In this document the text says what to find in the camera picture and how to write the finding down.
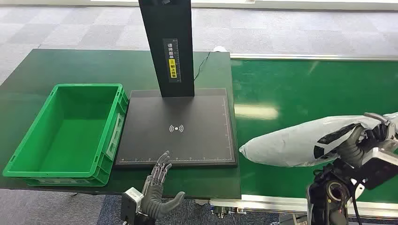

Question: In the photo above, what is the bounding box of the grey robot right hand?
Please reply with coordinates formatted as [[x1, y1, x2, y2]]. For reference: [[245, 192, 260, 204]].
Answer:
[[337, 112, 398, 169]]

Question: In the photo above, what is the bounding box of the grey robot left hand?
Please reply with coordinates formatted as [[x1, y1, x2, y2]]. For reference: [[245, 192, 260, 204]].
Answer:
[[141, 150, 186, 220]]

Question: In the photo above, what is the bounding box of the grey poly mailer package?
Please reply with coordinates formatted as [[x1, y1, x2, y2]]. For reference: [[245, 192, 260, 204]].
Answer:
[[238, 115, 398, 169]]

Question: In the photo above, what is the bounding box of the green conveyor belt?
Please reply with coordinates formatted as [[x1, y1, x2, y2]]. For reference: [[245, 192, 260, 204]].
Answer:
[[210, 53, 398, 218]]

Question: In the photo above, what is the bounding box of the green plastic crate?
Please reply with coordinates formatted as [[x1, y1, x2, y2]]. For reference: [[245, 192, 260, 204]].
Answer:
[[2, 83, 130, 188]]

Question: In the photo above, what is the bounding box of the yellow black label sticker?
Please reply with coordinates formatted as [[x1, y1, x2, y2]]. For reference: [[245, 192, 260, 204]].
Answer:
[[162, 38, 182, 83]]

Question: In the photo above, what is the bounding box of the dark green table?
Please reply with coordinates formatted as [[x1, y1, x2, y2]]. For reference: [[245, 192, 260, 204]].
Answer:
[[0, 48, 242, 200]]

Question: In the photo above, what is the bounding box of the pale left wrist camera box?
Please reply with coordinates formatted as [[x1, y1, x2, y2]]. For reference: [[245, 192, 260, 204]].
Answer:
[[120, 187, 144, 225]]

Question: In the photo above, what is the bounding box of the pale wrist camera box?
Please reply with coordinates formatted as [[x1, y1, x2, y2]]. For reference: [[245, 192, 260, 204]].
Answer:
[[120, 187, 144, 225], [360, 147, 398, 191]]

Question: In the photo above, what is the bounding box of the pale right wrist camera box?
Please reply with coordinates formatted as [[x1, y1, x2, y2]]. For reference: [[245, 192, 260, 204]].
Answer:
[[360, 147, 398, 191]]

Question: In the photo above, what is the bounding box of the thin black cable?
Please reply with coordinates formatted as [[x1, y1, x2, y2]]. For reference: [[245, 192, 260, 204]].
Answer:
[[193, 51, 211, 82]]

